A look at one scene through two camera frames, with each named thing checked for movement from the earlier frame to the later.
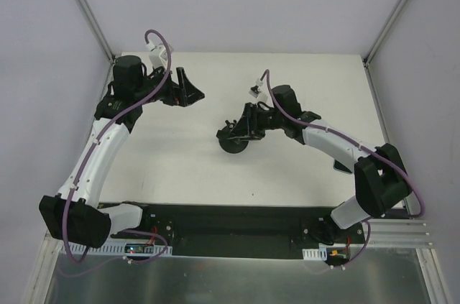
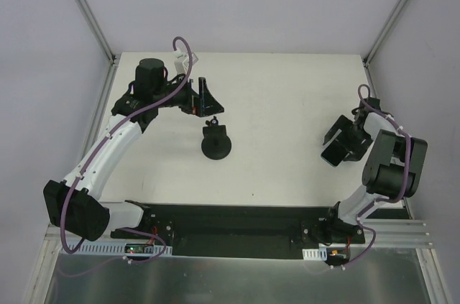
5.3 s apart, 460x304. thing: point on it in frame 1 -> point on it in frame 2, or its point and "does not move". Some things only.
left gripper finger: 187,93 -> 208,104
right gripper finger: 246,125 -> 343,123
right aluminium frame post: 396,11 does not move
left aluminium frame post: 85,6 does not move
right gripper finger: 242,134 -> 356,145
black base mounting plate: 247,231 does not move
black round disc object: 231,141 -> 215,144
